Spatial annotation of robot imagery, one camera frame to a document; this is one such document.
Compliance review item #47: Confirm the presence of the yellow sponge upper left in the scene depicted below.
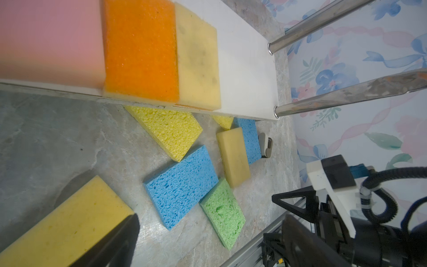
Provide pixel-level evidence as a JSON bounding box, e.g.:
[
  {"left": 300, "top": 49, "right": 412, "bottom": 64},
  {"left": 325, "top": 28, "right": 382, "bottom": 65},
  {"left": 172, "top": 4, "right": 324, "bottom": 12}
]
[{"left": 125, "top": 106, "right": 202, "bottom": 162}]

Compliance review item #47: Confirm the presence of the yellow sponge under orange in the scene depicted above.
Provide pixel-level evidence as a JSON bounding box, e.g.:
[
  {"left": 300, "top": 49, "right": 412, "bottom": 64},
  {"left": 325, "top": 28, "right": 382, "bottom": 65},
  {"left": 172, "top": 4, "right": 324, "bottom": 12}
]
[{"left": 1, "top": 176, "right": 134, "bottom": 267}]

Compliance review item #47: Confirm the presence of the yellow sponge bottom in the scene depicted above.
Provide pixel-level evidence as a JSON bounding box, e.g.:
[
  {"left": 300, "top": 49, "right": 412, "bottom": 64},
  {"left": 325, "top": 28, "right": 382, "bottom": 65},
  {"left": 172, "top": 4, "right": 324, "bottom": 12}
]
[{"left": 175, "top": 2, "right": 221, "bottom": 111}]

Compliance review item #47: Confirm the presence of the blue sponge under pink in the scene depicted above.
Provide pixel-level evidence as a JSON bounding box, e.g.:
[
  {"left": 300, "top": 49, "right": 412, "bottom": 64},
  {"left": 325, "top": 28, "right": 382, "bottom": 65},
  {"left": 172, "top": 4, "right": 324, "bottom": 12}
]
[{"left": 233, "top": 117, "right": 261, "bottom": 165}]

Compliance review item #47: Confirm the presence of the green sponge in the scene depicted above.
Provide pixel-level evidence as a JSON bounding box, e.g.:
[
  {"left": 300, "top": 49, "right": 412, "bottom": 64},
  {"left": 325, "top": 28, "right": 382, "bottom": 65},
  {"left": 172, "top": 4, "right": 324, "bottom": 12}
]
[{"left": 200, "top": 178, "right": 246, "bottom": 250}]

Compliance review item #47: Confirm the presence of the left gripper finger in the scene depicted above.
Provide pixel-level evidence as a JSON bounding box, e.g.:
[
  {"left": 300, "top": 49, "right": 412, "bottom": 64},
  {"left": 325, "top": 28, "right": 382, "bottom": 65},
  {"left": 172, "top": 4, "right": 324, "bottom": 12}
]
[{"left": 72, "top": 214, "right": 140, "bottom": 267}]

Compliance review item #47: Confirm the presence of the blue sponge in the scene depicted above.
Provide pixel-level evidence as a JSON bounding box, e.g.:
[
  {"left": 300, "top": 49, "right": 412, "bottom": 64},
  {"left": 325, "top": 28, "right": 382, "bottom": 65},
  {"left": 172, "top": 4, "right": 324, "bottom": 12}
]
[
  {"left": 233, "top": 117, "right": 261, "bottom": 165},
  {"left": 143, "top": 145, "right": 219, "bottom": 230}
]

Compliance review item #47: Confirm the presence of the white two-tier shelf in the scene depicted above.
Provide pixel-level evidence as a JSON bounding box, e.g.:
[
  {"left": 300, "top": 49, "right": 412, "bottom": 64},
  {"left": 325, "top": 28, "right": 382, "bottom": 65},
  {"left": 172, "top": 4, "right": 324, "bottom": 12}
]
[{"left": 1, "top": 1, "right": 427, "bottom": 120}]

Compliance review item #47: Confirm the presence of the dark yellow sponge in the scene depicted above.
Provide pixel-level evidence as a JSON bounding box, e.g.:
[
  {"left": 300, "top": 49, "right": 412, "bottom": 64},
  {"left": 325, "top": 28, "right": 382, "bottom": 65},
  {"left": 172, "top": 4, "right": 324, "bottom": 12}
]
[{"left": 216, "top": 127, "right": 251, "bottom": 189}]

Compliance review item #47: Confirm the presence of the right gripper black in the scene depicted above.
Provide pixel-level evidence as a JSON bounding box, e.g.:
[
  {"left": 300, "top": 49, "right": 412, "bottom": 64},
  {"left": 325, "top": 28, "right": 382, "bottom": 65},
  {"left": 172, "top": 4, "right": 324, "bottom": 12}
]
[{"left": 261, "top": 186, "right": 427, "bottom": 267}]

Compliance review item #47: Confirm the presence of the yellow sponge upper right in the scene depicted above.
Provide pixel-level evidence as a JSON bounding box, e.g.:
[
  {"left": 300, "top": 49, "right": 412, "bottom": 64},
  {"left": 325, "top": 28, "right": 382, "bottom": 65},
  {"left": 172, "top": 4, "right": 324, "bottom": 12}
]
[{"left": 211, "top": 115, "right": 234, "bottom": 130}]

